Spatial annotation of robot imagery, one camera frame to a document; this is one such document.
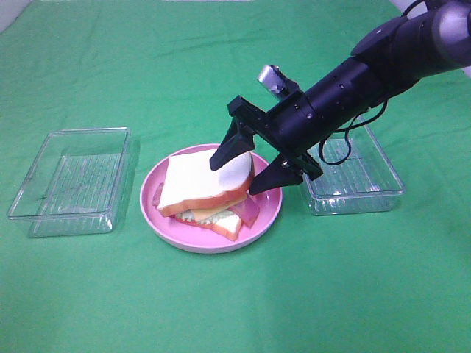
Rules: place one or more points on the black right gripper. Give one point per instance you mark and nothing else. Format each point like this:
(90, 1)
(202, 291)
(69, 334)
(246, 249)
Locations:
(279, 127)

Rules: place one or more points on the bacon strip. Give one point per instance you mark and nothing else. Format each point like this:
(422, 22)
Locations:
(157, 195)
(247, 210)

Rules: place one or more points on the bread slice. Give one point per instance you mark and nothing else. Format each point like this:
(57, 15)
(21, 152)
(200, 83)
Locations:
(190, 183)
(228, 227)

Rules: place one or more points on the yellow cheese slice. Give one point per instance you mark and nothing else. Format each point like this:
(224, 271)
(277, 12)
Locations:
(212, 215)

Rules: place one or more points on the green lettuce leaf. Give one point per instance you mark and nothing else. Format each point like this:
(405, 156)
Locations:
(187, 216)

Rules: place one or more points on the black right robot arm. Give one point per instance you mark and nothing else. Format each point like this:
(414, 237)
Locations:
(388, 61)

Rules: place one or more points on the right clear plastic container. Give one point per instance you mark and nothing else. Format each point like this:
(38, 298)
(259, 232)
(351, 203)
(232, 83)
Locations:
(357, 177)

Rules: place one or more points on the clear plastic container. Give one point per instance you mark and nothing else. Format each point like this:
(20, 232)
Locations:
(75, 183)
(357, 177)

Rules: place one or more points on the pink round plate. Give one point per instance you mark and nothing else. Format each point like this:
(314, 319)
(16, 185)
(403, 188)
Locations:
(199, 240)

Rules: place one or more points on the green tablecloth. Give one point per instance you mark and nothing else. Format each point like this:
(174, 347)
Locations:
(382, 282)

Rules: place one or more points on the left clear plastic container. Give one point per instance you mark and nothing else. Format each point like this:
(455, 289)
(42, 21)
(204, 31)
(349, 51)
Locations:
(75, 183)

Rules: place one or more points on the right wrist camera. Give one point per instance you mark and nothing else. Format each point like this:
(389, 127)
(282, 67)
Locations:
(274, 80)

